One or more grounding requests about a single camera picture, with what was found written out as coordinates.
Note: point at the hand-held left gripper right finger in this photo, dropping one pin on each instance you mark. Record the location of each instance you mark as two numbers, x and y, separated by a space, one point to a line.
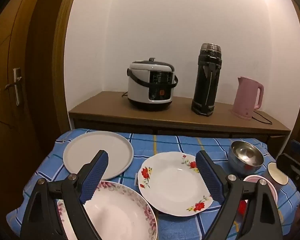
210 177

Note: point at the grey round plate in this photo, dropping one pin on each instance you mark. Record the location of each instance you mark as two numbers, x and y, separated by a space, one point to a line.
90 147

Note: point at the wooden door frame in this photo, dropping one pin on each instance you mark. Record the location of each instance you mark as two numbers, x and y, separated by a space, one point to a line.
57 55

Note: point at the pink bowl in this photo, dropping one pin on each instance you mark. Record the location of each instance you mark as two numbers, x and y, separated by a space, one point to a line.
250 179

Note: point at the white black rice cooker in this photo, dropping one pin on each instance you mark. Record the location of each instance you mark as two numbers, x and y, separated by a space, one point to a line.
140 85

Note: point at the white pink-floral deep plate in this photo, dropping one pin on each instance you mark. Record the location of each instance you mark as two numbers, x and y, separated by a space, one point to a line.
120 215

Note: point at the small red object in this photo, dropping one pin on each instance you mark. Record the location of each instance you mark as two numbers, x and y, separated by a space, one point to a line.
242 206

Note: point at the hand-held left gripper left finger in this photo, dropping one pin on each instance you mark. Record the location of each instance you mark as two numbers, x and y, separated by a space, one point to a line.
96 177

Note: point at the white dark-rimmed bowl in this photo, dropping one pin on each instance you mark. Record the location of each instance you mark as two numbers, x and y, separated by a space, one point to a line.
276 173

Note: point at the stainless steel bowl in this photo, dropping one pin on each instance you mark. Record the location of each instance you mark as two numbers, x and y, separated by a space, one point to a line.
242 152

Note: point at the white red-flower plate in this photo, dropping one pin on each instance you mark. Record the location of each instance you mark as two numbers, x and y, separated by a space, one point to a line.
175 185

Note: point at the black thermos flask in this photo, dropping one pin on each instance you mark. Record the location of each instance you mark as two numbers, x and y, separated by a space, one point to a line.
205 92

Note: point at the brown wooden cabinet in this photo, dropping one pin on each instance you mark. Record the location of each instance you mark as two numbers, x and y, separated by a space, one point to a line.
177 115

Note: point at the pink electric kettle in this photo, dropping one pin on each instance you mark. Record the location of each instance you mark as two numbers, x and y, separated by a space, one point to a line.
245 97

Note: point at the blue plaid cloth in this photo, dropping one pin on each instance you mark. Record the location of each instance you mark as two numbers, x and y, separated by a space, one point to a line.
165 145

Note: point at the brown wooden door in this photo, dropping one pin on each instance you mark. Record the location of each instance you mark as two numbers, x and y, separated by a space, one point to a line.
5 55

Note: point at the white cloth label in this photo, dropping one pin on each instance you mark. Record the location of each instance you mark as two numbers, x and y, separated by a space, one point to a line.
136 180

